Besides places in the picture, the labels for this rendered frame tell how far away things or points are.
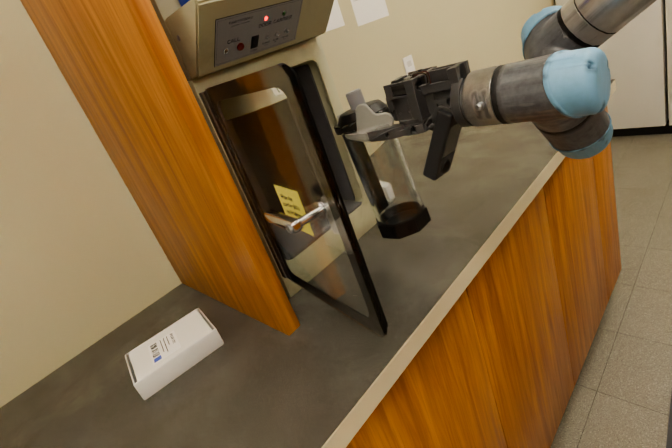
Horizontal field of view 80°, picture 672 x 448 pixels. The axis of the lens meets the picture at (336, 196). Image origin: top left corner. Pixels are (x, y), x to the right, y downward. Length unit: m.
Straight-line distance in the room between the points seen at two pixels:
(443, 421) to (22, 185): 1.01
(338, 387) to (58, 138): 0.82
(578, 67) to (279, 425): 0.59
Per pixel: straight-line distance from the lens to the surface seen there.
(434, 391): 0.85
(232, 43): 0.73
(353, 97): 0.69
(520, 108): 0.53
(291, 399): 0.67
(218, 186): 0.65
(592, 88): 0.51
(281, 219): 0.53
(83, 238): 1.13
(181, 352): 0.83
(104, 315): 1.18
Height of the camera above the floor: 1.40
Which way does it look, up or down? 21 degrees down
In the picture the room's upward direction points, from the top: 20 degrees counter-clockwise
